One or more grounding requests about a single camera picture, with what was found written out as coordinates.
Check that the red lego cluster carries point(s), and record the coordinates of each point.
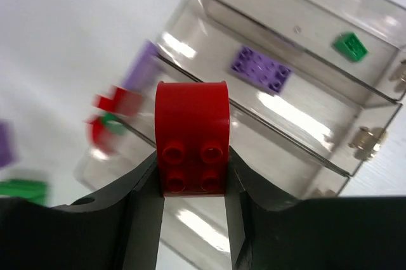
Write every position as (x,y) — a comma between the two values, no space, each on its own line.
(118,107)

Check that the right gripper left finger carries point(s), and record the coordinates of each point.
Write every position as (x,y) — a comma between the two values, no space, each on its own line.
(115,227)

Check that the green stepped lego brick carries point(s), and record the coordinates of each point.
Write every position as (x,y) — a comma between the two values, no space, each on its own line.
(33,191)

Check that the purple lotus lego brick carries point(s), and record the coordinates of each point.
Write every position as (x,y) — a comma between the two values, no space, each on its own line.
(7,144)

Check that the small green brick in bin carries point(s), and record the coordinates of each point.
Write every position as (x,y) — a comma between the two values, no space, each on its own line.
(350,46)

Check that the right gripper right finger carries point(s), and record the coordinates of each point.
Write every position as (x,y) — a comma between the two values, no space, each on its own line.
(271,229)

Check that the red flower lego brick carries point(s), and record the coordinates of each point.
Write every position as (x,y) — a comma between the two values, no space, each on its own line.
(192,135)

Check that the clear bin first row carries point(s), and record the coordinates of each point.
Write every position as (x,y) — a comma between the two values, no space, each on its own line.
(311,26)

